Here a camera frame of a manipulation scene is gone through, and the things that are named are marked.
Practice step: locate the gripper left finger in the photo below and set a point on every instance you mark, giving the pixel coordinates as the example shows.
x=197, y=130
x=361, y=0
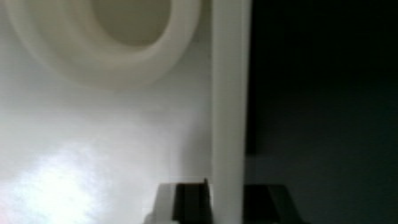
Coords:
x=181, y=204

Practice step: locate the white square table top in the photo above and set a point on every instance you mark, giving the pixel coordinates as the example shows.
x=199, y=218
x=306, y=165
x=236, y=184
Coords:
x=123, y=97

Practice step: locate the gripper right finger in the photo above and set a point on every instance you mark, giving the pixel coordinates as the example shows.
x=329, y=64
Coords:
x=268, y=205

